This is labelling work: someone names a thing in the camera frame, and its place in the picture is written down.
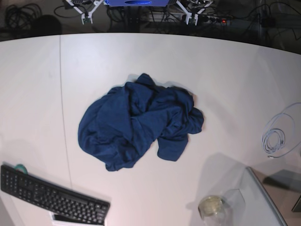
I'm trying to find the green tape roll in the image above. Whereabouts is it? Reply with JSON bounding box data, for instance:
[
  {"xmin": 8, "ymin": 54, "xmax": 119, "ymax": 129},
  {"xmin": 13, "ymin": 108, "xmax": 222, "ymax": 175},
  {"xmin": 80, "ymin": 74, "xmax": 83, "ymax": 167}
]
[{"xmin": 14, "ymin": 164, "xmax": 28, "ymax": 174}]

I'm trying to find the clear glass jar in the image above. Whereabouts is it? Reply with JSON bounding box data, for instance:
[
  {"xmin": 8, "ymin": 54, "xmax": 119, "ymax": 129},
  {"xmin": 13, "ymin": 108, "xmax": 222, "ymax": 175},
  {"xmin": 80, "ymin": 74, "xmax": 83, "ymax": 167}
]
[{"xmin": 198, "ymin": 195, "xmax": 228, "ymax": 226}]

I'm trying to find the dark blue t-shirt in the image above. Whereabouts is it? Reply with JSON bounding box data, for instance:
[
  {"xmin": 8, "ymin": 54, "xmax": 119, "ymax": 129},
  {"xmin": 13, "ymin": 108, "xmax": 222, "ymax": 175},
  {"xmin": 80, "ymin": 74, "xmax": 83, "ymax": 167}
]
[{"xmin": 78, "ymin": 73, "xmax": 204, "ymax": 171}]

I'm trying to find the black computer keyboard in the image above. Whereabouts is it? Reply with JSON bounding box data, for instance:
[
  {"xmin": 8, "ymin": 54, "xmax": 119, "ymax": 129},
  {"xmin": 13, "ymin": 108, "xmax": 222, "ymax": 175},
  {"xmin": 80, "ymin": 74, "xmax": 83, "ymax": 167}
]
[{"xmin": 0, "ymin": 165, "xmax": 110, "ymax": 225}]

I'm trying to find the coiled white cable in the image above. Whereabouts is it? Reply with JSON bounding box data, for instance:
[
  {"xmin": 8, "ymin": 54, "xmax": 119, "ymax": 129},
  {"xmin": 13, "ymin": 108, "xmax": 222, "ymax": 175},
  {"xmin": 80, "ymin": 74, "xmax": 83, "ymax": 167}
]
[{"xmin": 261, "ymin": 102, "xmax": 301, "ymax": 159}]

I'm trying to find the blue box with hole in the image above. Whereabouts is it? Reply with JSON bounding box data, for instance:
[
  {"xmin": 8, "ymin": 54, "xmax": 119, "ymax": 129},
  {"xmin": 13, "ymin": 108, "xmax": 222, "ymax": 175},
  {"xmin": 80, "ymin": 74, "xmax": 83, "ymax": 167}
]
[{"xmin": 104, "ymin": 0, "xmax": 176, "ymax": 7}]

